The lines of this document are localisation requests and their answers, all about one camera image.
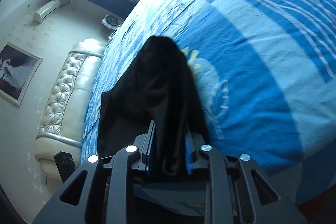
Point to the framed black white picture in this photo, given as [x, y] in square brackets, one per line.
[17, 69]

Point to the small white fan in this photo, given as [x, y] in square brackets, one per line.
[111, 22]

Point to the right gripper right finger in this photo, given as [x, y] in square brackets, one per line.
[237, 190]

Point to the white leather headboard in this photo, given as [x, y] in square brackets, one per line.
[62, 123]

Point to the black pants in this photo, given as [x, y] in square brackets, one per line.
[157, 86]

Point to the white wall air conditioner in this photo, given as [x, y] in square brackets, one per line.
[41, 14]

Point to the blue patterned bed sheet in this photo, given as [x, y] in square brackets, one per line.
[265, 74]

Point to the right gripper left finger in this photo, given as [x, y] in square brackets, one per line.
[101, 190]

